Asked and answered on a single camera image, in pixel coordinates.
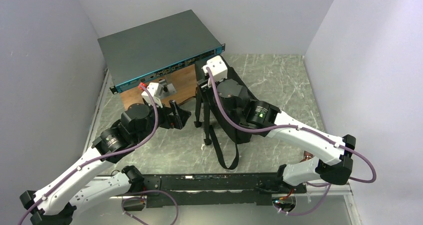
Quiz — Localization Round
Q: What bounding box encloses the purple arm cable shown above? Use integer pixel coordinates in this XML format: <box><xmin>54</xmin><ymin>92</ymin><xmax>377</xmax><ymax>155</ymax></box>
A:
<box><xmin>205</xmin><ymin>66</ymin><xmax>378</xmax><ymax>217</ymax></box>
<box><xmin>16</xmin><ymin>84</ymin><xmax>181</xmax><ymax>225</ymax></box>

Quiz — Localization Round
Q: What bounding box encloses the wooden base board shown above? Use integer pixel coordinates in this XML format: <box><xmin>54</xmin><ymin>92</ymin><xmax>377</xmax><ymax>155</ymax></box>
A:
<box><xmin>120</xmin><ymin>65</ymin><xmax>197</xmax><ymax>109</ymax></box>

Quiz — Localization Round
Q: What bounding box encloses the black student backpack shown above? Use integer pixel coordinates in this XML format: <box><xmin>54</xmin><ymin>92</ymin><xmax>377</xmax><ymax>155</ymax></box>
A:
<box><xmin>195</xmin><ymin>59</ymin><xmax>266</xmax><ymax>170</ymax></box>

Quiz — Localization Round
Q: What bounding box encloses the copper brass tap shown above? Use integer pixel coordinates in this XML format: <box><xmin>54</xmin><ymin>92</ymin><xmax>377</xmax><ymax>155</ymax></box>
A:
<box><xmin>301</xmin><ymin>151</ymin><xmax>314</xmax><ymax>162</ymax></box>

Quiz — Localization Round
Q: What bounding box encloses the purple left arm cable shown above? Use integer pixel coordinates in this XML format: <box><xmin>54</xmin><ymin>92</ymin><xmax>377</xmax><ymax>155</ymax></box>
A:
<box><xmin>16</xmin><ymin>84</ymin><xmax>181</xmax><ymax>225</ymax></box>

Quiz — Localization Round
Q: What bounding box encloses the grey network switch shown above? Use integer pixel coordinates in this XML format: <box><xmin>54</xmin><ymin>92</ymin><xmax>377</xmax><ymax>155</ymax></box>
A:
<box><xmin>98</xmin><ymin>10</ymin><xmax>225</xmax><ymax>94</ymax></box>

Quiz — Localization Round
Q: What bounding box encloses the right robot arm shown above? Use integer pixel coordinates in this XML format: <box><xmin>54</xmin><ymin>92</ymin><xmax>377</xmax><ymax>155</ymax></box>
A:
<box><xmin>198</xmin><ymin>79</ymin><xmax>356</xmax><ymax>193</ymax></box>

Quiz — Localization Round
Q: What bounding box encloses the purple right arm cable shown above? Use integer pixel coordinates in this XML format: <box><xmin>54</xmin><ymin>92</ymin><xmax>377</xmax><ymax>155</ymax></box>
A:
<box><xmin>205</xmin><ymin>66</ymin><xmax>378</xmax><ymax>217</ymax></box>

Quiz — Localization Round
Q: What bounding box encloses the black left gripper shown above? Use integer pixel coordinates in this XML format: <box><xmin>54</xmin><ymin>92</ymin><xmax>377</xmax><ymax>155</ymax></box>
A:
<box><xmin>134</xmin><ymin>98</ymin><xmax>191</xmax><ymax>144</ymax></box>

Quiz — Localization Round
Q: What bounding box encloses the metal switch stand bracket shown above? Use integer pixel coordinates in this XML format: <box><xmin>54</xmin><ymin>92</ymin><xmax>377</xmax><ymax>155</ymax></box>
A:
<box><xmin>156</xmin><ymin>79</ymin><xmax>177</xmax><ymax>99</ymax></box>

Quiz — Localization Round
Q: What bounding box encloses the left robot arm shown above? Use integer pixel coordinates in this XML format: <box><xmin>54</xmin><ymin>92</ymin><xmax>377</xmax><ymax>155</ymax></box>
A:
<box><xmin>19</xmin><ymin>100</ymin><xmax>191</xmax><ymax>225</ymax></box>

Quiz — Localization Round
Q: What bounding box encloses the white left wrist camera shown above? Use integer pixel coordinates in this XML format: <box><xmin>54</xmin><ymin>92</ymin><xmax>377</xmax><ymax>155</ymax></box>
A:
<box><xmin>138</xmin><ymin>82</ymin><xmax>163</xmax><ymax>108</ymax></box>

